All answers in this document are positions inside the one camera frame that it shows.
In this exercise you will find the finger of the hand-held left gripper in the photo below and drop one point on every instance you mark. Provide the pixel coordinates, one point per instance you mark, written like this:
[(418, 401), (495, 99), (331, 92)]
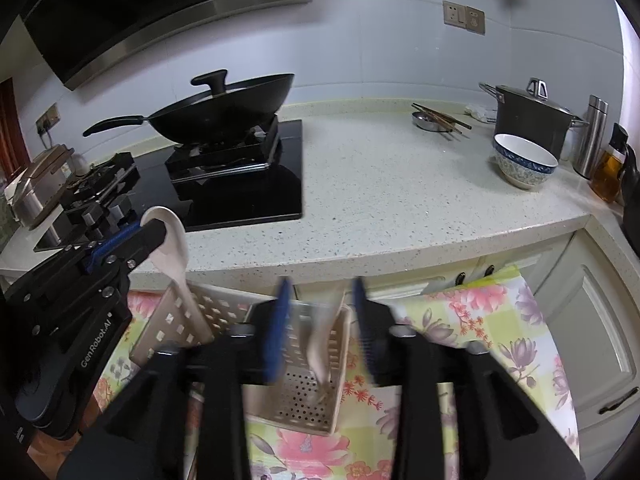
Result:
[(112, 246), (147, 242)]

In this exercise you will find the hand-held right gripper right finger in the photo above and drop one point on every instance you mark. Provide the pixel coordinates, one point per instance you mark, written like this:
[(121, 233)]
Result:
[(364, 340)]

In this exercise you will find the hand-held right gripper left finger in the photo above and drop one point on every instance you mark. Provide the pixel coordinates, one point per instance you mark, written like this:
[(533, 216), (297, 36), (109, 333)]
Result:
[(276, 340)]

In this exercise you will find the white ceramic spoon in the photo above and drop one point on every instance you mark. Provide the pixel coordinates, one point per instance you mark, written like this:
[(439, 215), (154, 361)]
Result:
[(175, 255), (320, 350)]

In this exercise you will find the cream plastic utensil holder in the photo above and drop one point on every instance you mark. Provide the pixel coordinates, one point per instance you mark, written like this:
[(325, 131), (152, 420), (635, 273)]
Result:
[(300, 402)]

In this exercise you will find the silver kitchen appliance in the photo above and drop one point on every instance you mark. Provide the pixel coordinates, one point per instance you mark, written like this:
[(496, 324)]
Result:
[(35, 195)]

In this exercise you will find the black glass gas stove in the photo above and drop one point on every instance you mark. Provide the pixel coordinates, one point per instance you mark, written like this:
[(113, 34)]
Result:
[(240, 195)]

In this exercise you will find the floral tablecloth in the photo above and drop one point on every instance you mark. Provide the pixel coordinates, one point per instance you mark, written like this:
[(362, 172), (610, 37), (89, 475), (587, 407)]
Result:
[(475, 320)]

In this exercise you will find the black drawer knob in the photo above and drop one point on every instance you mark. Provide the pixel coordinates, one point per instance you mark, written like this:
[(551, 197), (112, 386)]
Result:
[(489, 270), (460, 277)]

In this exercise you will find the black wok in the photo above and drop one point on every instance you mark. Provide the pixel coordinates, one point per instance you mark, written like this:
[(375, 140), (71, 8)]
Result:
[(220, 120)]

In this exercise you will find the brown wooden door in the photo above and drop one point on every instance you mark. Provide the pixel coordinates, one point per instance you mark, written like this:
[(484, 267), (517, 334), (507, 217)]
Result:
[(10, 125)]

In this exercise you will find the black wok lid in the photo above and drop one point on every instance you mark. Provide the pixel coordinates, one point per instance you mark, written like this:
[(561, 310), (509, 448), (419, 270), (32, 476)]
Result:
[(212, 82)]

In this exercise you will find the blue patterned white bowl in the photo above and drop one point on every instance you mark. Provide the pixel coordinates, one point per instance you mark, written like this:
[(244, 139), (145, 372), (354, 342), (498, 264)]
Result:
[(520, 170)]

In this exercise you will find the dark wooden chopstick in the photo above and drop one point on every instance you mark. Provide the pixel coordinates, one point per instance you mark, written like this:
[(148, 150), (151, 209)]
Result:
[(442, 122)]

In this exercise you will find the small dish with chopsticks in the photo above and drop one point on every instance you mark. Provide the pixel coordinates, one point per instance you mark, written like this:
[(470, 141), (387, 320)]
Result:
[(450, 119)]

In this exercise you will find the black range hood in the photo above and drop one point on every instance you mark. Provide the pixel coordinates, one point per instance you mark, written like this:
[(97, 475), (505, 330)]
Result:
[(125, 0)]

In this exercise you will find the white cloth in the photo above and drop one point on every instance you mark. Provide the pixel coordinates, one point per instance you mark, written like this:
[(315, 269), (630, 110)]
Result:
[(480, 111)]

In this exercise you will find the grey stockpot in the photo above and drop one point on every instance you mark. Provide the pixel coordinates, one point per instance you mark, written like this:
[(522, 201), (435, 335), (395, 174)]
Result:
[(530, 127)]

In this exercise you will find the cooking oil bottle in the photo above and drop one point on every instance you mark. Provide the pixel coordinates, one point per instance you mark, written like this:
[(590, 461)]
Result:
[(607, 175)]

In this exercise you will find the steel pot lid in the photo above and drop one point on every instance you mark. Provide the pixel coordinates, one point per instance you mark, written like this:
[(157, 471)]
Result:
[(547, 106)]

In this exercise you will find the black container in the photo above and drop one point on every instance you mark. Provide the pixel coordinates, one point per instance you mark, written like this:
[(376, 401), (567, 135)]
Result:
[(631, 195)]

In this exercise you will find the steel thermos bottle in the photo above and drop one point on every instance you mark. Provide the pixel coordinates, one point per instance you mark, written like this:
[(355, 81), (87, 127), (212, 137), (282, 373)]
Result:
[(592, 135)]

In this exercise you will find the beige wall socket with plug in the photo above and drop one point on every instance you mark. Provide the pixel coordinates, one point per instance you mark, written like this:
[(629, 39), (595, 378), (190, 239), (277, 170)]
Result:
[(50, 116)]

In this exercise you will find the white wall socket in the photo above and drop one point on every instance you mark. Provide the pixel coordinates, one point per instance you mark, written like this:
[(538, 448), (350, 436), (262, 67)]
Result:
[(454, 13)]

